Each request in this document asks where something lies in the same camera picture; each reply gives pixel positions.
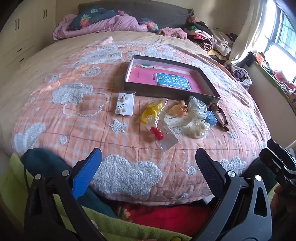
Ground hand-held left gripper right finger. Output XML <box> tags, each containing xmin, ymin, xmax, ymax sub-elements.
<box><xmin>192</xmin><ymin>148</ymin><xmax>273</xmax><ymax>241</ymax></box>

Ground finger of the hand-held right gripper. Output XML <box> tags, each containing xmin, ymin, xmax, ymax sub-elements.
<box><xmin>267</xmin><ymin>139</ymin><xmax>296</xmax><ymax>169</ymax></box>
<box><xmin>259</xmin><ymin>149</ymin><xmax>296</xmax><ymax>186</ymax></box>

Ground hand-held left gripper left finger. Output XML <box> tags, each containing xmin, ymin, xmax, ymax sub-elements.
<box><xmin>24</xmin><ymin>148</ymin><xmax>109</xmax><ymax>241</ymax></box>

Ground cream pearl claw clip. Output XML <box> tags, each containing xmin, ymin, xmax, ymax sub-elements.
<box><xmin>185</xmin><ymin>119</ymin><xmax>211</xmax><ymax>139</ymax></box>

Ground clear bag with rhinestone clip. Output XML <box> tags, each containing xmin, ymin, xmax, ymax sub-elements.
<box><xmin>188</xmin><ymin>96</ymin><xmax>207</xmax><ymax>120</ymax></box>

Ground bagged red cherry earrings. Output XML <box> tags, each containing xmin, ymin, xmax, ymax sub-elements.
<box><xmin>150</xmin><ymin>125</ymin><xmax>179</xmax><ymax>152</ymax></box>

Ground orange spiral hair tie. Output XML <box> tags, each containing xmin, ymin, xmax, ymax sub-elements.
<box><xmin>168</xmin><ymin>100</ymin><xmax>189</xmax><ymax>117</ymax></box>

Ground bagged yellow bangles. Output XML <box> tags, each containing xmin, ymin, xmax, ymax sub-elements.
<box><xmin>141</xmin><ymin>97</ymin><xmax>169</xmax><ymax>126</ymax></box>

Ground dark cardboard box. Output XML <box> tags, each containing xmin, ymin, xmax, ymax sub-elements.
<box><xmin>124</xmin><ymin>55</ymin><xmax>221</xmax><ymax>105</ymax></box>

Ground dark teal cloth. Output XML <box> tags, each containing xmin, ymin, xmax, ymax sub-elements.
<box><xmin>21</xmin><ymin>148</ymin><xmax>116</xmax><ymax>218</ymax></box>

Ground small blue box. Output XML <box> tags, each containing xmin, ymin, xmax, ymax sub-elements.
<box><xmin>205</xmin><ymin>111</ymin><xmax>218</xmax><ymax>127</ymax></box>

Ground white floral hair clip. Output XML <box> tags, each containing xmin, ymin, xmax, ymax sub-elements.
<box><xmin>164</xmin><ymin>115</ymin><xmax>192</xmax><ymax>128</ymax></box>

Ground red patterned cloth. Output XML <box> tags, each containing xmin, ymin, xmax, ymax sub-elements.
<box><xmin>116</xmin><ymin>202</ymin><xmax>213</xmax><ymax>237</ymax></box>

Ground person's green fleece clothing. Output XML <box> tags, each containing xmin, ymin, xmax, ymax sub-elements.
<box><xmin>0</xmin><ymin>153</ymin><xmax>192</xmax><ymax>241</ymax></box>

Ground colourful clothes heap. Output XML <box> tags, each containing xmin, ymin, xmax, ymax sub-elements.
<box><xmin>253</xmin><ymin>52</ymin><xmax>296</xmax><ymax>98</ymax></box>

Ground white earring card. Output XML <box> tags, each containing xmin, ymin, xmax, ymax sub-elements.
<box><xmin>115</xmin><ymin>92</ymin><xmax>136</xmax><ymax>117</ymax></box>

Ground bag of clothes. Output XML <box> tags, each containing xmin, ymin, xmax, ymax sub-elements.
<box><xmin>231</xmin><ymin>65</ymin><xmax>252</xmax><ymax>91</ymax></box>

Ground pink book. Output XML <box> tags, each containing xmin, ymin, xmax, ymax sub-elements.
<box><xmin>128</xmin><ymin>65</ymin><xmax>210</xmax><ymax>95</ymax></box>

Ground window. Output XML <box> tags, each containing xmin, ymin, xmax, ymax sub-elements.
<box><xmin>264</xmin><ymin>0</ymin><xmax>296</xmax><ymax>84</ymax></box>

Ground beige bed sheet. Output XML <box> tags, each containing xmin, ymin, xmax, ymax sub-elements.
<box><xmin>0</xmin><ymin>30</ymin><xmax>232</xmax><ymax>130</ymax></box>

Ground cream curtain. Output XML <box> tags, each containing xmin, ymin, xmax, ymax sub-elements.
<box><xmin>228</xmin><ymin>0</ymin><xmax>278</xmax><ymax>65</ymax></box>

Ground pile of folded clothes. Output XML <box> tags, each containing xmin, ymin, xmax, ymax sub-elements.
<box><xmin>185</xmin><ymin>16</ymin><xmax>238</xmax><ymax>58</ymax></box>

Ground pink fuzzy garment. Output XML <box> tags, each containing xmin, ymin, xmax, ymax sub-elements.
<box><xmin>158</xmin><ymin>27</ymin><xmax>188</xmax><ymax>40</ymax></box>

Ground pink crumpled blanket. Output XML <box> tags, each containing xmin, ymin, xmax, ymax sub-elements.
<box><xmin>53</xmin><ymin>13</ymin><xmax>148</xmax><ymax>40</ymax></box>

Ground cream wardrobe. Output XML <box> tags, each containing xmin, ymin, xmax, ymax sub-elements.
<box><xmin>0</xmin><ymin>0</ymin><xmax>57</xmax><ymax>81</ymax></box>

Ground small dark floral pillow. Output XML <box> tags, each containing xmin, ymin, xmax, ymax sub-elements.
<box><xmin>139</xmin><ymin>18</ymin><xmax>160</xmax><ymax>33</ymax></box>

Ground large dark floral pillow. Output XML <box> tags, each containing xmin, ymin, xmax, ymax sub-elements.
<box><xmin>68</xmin><ymin>7</ymin><xmax>125</xmax><ymax>29</ymax></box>

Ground grey quilted headboard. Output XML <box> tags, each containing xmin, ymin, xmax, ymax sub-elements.
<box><xmin>78</xmin><ymin>0</ymin><xmax>194</xmax><ymax>29</ymax></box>

